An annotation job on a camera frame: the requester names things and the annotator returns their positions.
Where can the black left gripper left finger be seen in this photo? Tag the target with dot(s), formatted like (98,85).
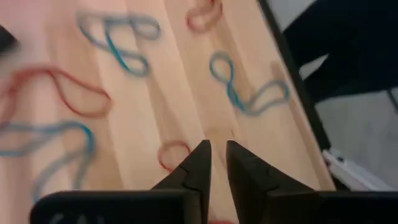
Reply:
(192,186)

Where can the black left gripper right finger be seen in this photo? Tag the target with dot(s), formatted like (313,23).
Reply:
(258,193)

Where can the small red rubber band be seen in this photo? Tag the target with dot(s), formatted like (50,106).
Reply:
(161,161)

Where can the blue rubber band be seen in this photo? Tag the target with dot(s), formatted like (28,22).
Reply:
(88,133)
(116,54)
(231,91)

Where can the white power strip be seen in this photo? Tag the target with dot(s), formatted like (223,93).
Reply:
(357,171)

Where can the black office chair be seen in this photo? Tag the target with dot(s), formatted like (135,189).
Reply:
(348,37)

